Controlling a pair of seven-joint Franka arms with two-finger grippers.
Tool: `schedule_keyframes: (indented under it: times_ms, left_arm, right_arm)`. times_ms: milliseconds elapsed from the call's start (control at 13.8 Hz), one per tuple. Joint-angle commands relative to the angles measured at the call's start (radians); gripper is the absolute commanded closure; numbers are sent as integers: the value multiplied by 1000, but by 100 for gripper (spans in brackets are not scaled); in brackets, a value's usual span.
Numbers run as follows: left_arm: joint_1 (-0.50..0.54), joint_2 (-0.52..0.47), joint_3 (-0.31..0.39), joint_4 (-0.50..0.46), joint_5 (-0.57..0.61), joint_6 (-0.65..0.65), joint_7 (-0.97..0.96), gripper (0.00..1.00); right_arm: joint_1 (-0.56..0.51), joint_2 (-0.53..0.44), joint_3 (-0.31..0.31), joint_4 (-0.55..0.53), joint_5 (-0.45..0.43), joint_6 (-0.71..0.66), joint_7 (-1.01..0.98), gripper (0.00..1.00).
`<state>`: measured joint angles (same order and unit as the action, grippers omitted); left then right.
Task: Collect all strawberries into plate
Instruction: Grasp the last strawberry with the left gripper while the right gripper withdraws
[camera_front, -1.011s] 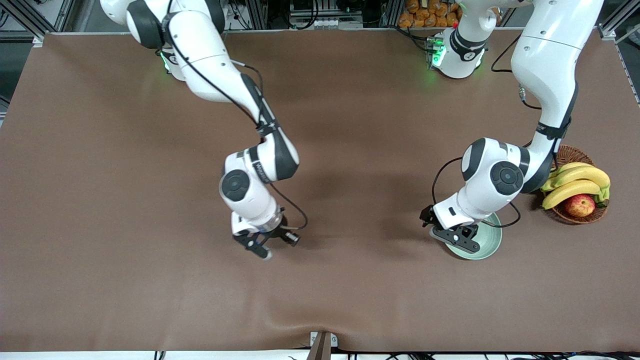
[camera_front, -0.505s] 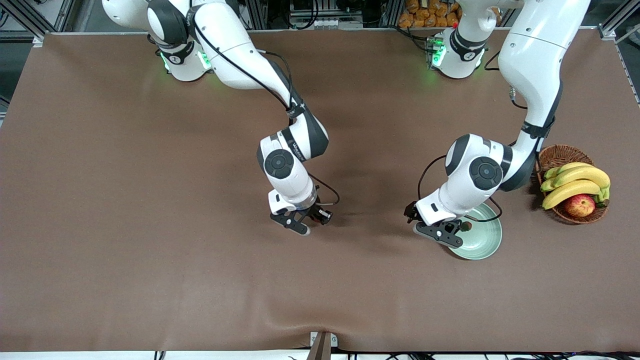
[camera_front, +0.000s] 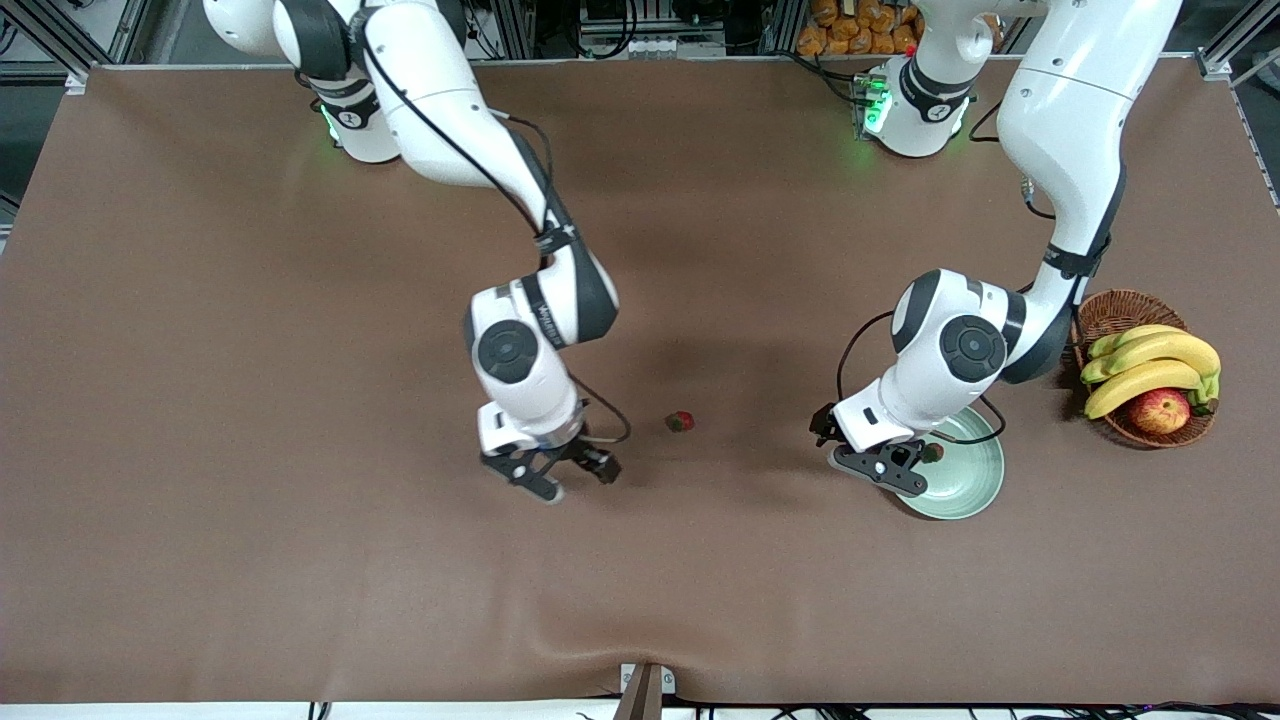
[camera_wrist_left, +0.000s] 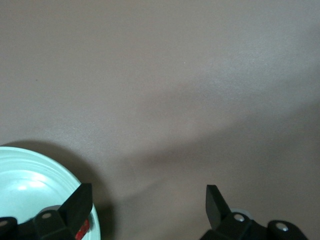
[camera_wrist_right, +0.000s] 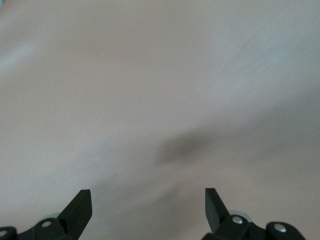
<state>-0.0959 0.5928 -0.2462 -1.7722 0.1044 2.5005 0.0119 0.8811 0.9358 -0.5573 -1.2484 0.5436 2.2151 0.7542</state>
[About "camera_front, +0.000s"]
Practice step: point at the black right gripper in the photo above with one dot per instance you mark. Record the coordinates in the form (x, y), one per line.
(570, 448)

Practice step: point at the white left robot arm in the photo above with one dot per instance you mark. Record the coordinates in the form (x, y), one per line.
(1060, 110)

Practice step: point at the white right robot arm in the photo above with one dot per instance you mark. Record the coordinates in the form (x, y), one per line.
(440, 100)

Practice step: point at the pale green round plate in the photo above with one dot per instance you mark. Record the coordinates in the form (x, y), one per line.
(970, 480)

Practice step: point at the brown table cover mat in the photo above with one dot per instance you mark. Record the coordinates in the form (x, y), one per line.
(640, 560)

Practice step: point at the small white power strip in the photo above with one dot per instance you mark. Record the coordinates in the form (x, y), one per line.
(650, 46)

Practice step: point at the bag of orange buns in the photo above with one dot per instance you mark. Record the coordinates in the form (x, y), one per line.
(850, 35)

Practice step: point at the yellow banana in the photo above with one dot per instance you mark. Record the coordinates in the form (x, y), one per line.
(1170, 348)
(1140, 385)
(1150, 330)

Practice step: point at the brown wicker basket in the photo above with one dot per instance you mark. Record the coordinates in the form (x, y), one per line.
(1130, 305)

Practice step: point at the red yellow apple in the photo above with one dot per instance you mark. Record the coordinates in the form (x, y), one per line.
(1160, 412)

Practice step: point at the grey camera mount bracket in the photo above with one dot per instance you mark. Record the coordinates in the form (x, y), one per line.
(645, 695)

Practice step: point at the aluminium frame profile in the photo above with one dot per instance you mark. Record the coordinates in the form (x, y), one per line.
(50, 35)
(1215, 62)

